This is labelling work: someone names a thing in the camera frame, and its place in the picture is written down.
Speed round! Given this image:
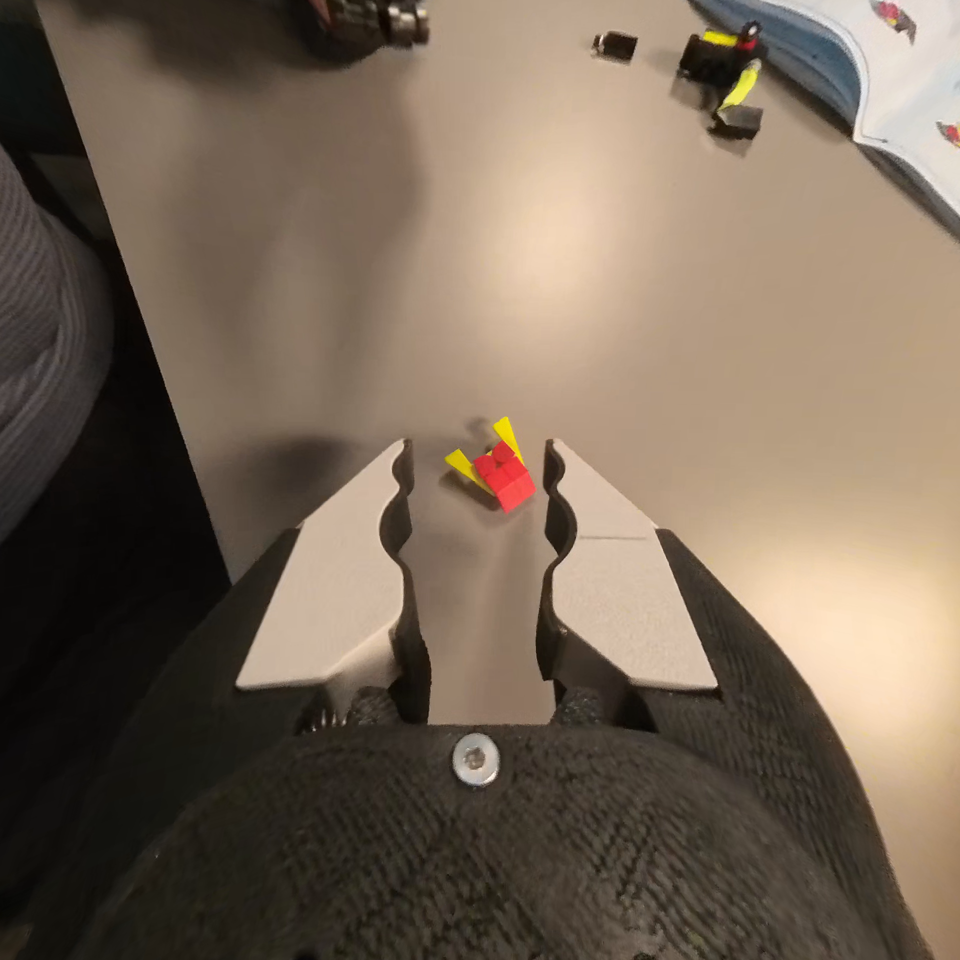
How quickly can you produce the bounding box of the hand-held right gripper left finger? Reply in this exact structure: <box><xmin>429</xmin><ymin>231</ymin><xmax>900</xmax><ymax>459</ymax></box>
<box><xmin>234</xmin><ymin>438</ymin><xmax>434</xmax><ymax>723</ymax></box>

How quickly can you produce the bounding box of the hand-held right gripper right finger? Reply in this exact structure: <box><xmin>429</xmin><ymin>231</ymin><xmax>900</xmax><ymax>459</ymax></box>
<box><xmin>534</xmin><ymin>438</ymin><xmax>720</xmax><ymax>706</ymax></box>

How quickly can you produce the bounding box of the red yellow black lego assembly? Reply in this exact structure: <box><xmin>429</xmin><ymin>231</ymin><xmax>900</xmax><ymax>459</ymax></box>
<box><xmin>444</xmin><ymin>416</ymin><xmax>537</xmax><ymax>515</ymax></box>

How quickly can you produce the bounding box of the blue instruction booklet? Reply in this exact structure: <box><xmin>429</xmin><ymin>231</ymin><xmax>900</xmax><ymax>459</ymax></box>
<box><xmin>688</xmin><ymin>0</ymin><xmax>960</xmax><ymax>243</ymax></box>

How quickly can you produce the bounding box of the small flat lego piece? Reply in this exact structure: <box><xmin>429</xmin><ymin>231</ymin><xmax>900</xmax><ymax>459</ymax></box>
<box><xmin>707</xmin><ymin>103</ymin><xmax>766</xmax><ymax>141</ymax></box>

